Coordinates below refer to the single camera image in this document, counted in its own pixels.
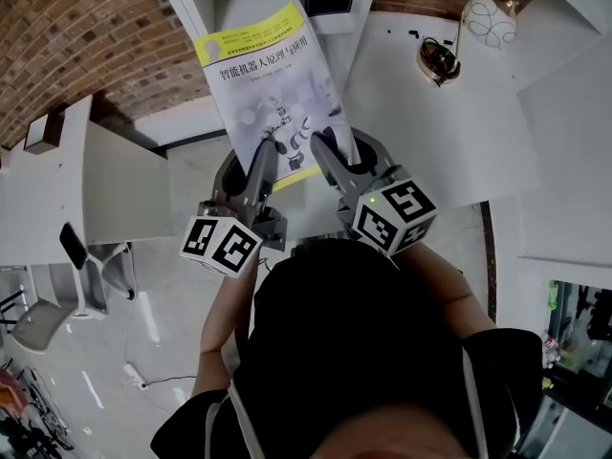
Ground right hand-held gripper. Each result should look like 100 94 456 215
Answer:
309 128 439 258

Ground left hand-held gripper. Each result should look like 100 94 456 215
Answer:
179 137 289 278

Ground yellow and white book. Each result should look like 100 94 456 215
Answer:
193 0 362 191

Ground person's left forearm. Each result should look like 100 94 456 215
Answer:
200 260 262 353

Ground person's right forearm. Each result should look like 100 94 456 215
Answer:
391 244 477 324

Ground white desk with drawers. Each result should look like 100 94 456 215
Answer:
152 0 612 252

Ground black floor edge strip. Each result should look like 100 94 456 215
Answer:
480 200 498 327

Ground person's black shirt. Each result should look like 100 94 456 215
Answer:
150 237 544 459

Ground black phone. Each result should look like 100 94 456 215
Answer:
58 221 89 271

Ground gold lamp with white shade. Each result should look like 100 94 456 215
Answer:
416 0 520 88

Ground plain white side table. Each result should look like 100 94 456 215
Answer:
0 94 176 267

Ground brown and white box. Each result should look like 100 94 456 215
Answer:
23 110 66 156

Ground white power strip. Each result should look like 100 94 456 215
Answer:
122 361 148 391

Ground white office chair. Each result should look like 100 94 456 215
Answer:
9 241 138 356

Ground red label bottle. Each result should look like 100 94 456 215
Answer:
542 331 560 367

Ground black stand legs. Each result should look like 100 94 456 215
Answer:
0 289 25 339

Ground person's face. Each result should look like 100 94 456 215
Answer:
329 402 484 459

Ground black framed glass door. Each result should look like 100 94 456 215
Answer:
518 279 612 459

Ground black lamp cable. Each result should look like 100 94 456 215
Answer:
418 35 463 88

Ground black floor cable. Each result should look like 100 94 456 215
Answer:
142 373 197 391

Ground white shoulder strap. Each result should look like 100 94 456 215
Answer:
205 380 267 459
461 346 492 459

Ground pile of black cables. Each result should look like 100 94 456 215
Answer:
0 356 76 459

